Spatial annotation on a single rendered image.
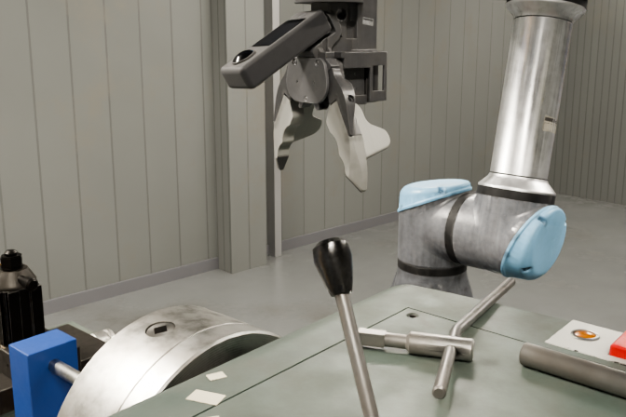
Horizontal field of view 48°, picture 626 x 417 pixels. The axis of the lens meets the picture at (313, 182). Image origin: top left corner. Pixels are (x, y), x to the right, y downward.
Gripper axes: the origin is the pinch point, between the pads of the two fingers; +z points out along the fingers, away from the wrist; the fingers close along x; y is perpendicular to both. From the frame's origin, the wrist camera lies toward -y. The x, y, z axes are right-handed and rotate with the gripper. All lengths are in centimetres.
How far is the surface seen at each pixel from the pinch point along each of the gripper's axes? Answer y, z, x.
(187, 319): -9.8, 17.2, 11.6
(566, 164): 567, 112, 354
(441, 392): -2.8, 13.9, -22.2
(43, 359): -19, 31, 42
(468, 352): 5.2, 14.2, -18.0
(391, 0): 350, -43, 378
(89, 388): -22.0, 21.9, 10.9
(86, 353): -5, 44, 67
